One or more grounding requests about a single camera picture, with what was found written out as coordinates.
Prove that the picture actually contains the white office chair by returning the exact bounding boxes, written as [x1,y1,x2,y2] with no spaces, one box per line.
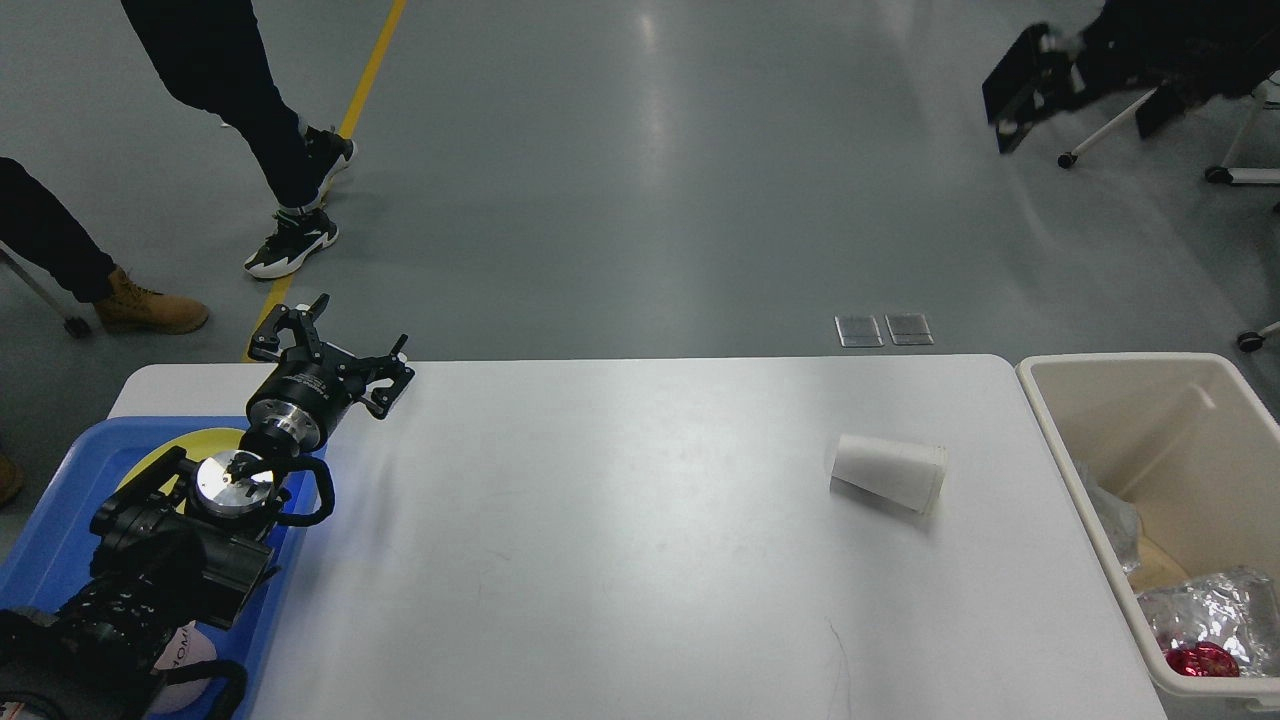
[1057,79,1280,187]

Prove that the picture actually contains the yellow plate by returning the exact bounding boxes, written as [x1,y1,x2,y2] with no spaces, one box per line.
[116,427,244,489]

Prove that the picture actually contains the brown paper napkin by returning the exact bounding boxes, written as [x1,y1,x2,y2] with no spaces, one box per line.
[1126,536,1190,594]

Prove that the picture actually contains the black green sneaker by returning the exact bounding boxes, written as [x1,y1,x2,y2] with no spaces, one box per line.
[243,209,340,281]

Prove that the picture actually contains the left floor outlet cover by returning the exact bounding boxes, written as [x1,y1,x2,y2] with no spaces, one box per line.
[835,315,884,348]

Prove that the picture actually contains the right floor outlet cover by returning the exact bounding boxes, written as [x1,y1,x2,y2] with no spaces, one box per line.
[884,313,934,346]

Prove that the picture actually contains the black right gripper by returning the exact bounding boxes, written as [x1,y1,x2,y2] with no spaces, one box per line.
[980,1,1279,155]

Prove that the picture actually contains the beige plastic bin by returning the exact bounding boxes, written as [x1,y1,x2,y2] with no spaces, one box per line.
[1016,352,1279,712]

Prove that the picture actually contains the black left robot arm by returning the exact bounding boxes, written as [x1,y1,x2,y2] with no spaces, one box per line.
[3,295,415,719]

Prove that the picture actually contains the aluminium foil tray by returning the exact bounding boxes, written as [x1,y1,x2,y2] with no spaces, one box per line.
[1137,566,1279,678]

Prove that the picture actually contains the grey chair leg caster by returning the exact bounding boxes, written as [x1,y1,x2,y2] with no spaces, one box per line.
[1,246,92,340]

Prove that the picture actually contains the tan work boot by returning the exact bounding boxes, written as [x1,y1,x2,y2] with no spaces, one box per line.
[91,266,210,334]

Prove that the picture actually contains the aluminium foil piece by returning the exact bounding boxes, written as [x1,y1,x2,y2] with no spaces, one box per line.
[1075,462,1142,577]

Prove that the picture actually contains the pink mug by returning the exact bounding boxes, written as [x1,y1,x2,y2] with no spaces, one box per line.
[148,623,218,714]

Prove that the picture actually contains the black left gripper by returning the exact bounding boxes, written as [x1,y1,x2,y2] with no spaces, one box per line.
[244,293,415,451]

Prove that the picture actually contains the seated person black shoe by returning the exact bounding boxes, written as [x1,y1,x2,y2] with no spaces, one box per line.
[303,126,357,204]

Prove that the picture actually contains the floor outlet cover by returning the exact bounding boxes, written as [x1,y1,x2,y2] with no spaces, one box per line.
[884,313,934,346]
[835,315,884,348]

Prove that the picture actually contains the crushed red soda can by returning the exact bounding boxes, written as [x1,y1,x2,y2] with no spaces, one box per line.
[1164,641,1242,678]

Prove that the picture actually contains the black trouser leg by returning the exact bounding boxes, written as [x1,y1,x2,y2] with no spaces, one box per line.
[1,158,116,304]

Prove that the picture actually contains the blue plastic tray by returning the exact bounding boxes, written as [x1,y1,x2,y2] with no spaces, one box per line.
[3,416,306,719]

